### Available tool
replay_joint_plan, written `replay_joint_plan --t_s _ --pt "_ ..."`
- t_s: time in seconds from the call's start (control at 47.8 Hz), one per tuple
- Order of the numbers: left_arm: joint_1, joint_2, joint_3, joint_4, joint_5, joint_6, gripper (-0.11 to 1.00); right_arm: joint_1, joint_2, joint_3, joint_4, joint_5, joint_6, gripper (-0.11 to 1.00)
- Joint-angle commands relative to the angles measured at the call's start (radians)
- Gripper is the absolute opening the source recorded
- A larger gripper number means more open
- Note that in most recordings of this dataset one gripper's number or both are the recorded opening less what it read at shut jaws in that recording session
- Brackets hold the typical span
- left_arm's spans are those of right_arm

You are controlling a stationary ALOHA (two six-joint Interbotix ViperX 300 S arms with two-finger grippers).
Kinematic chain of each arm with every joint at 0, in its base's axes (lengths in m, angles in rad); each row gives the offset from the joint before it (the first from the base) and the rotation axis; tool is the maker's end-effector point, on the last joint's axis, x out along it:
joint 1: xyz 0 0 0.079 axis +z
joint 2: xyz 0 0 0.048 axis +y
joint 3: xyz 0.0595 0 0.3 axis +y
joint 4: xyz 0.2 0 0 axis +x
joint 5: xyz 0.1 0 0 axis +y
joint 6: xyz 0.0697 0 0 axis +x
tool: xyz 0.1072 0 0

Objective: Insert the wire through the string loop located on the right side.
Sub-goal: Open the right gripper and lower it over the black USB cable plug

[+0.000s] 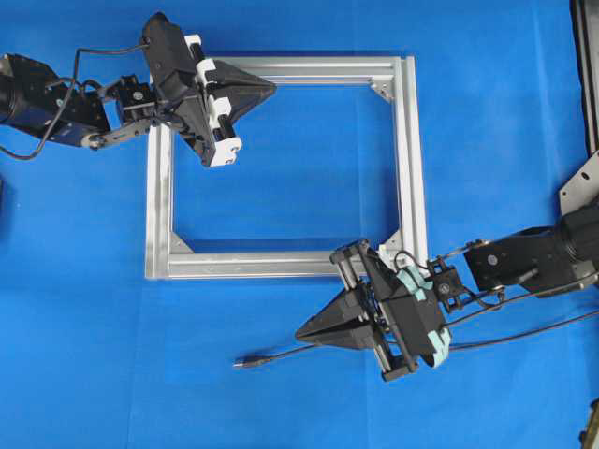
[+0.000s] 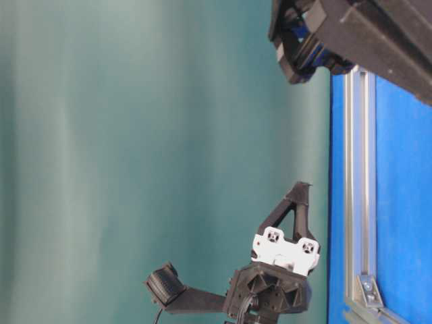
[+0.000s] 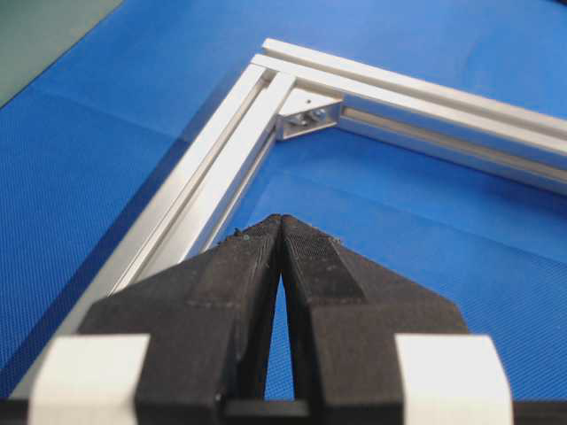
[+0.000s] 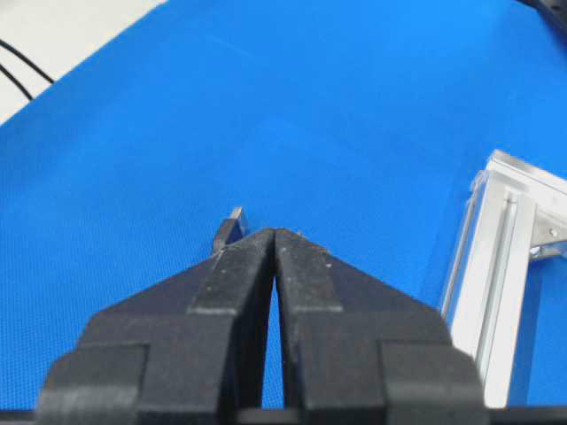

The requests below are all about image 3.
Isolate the aluminium extrusion frame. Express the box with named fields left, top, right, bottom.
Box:
left=1, top=39, right=566, bottom=397

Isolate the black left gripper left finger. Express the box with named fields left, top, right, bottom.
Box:
left=27, top=212, right=284, bottom=425

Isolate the aluminium corner bracket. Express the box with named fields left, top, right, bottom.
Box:
left=276, top=88, right=343, bottom=141

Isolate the blue mat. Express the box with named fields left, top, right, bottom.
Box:
left=1, top=1, right=566, bottom=399

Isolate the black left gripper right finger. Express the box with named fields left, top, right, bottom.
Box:
left=280, top=213, right=515, bottom=425

